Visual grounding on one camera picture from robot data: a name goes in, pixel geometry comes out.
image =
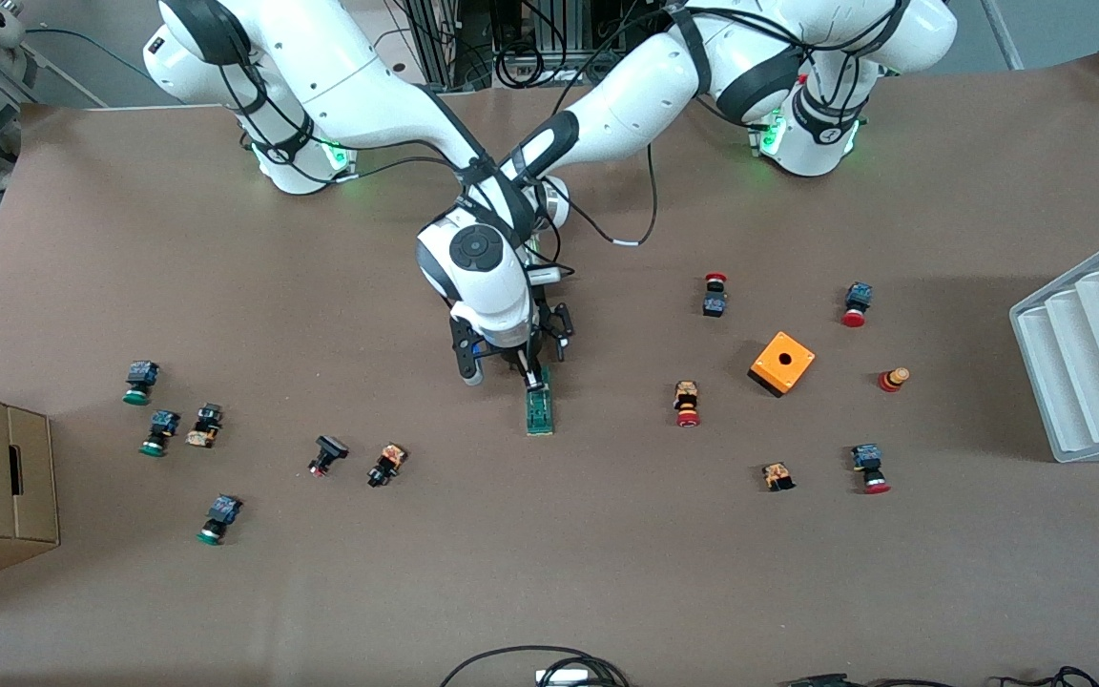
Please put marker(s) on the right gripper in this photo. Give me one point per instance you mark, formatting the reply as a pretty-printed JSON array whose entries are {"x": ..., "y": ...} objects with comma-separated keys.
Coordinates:
[{"x": 528, "y": 359}]

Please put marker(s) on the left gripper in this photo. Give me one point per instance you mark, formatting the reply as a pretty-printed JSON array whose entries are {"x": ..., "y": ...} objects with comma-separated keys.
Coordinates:
[{"x": 540, "y": 296}]

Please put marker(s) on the green terminal block module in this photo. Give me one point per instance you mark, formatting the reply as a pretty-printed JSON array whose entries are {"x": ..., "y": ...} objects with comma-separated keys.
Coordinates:
[{"x": 540, "y": 415}]

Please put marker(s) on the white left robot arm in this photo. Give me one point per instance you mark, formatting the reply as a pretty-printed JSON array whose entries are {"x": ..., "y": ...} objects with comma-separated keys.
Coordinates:
[{"x": 645, "y": 86}]

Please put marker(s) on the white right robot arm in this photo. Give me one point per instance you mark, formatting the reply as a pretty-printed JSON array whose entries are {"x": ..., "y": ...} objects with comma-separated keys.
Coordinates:
[{"x": 340, "y": 76}]

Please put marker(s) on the red emergency button orange block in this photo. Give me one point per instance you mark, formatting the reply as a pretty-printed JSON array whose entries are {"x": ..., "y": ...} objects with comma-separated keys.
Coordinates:
[{"x": 687, "y": 403}]

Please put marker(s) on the red emergency button blue block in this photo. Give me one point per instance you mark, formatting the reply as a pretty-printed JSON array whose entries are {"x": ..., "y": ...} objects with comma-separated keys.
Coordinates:
[
  {"x": 870, "y": 468},
  {"x": 856, "y": 304},
  {"x": 715, "y": 296}
]

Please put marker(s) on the black push button orange block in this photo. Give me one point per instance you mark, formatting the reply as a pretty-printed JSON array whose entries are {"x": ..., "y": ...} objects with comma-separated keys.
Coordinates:
[
  {"x": 386, "y": 465},
  {"x": 205, "y": 425}
]

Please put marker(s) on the black square button red block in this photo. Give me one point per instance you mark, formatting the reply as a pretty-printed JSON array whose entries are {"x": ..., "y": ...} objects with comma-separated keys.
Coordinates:
[{"x": 327, "y": 452}]

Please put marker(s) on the orange black contact block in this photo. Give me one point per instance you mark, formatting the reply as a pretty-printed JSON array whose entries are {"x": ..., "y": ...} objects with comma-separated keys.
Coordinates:
[{"x": 777, "y": 475}]

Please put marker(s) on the small white device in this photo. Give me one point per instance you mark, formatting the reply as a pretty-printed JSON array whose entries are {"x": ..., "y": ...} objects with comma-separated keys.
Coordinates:
[{"x": 564, "y": 676}]

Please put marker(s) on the aluminium equipment rack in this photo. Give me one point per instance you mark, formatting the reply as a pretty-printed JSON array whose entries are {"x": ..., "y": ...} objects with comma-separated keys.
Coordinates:
[{"x": 440, "y": 38}]

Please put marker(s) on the red yellow button head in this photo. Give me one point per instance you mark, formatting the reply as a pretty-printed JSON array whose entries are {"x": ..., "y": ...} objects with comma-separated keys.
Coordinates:
[{"x": 893, "y": 379}]

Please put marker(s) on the green push button blue block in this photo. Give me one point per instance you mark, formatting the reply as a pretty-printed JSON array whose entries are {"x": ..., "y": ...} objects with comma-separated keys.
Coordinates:
[
  {"x": 140, "y": 382},
  {"x": 218, "y": 518},
  {"x": 160, "y": 432}
]

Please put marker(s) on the white ribbed plastic tray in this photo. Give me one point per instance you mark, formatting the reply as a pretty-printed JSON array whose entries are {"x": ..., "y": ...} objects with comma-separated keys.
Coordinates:
[{"x": 1084, "y": 382}]

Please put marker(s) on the orange button enclosure box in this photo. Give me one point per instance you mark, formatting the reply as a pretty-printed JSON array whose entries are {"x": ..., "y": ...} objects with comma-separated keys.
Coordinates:
[{"x": 782, "y": 364}]

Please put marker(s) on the aluminium frame bar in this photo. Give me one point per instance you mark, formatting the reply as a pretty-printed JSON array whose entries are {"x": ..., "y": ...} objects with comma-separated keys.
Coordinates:
[{"x": 1001, "y": 33}]

